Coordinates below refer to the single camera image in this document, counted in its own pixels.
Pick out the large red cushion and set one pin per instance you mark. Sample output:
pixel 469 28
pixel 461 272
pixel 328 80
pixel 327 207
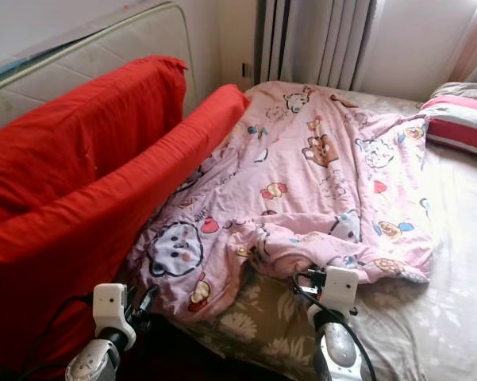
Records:
pixel 63 262
pixel 79 143

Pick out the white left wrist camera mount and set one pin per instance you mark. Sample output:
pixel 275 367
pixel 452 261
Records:
pixel 109 305

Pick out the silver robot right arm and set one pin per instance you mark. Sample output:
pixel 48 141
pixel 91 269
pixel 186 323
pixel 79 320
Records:
pixel 337 353

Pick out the small wall socket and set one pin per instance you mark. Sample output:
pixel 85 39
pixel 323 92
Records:
pixel 246 70

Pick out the brown floral pillow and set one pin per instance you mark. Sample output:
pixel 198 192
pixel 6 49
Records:
pixel 468 90

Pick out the pink cartoon print blanket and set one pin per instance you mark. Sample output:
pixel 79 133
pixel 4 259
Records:
pixel 309 171

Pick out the white pleated curtain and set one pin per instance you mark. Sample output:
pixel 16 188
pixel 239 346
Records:
pixel 317 40

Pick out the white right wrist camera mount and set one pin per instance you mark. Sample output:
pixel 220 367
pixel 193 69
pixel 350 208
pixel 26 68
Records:
pixel 341 286

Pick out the beige floral bed sheet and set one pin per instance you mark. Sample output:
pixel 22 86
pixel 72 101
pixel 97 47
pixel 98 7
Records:
pixel 444 317

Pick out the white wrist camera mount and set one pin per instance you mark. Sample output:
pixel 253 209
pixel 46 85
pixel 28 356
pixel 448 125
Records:
pixel 109 305
pixel 341 286

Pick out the red white blue bolster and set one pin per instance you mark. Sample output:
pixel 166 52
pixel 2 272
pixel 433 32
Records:
pixel 460 123

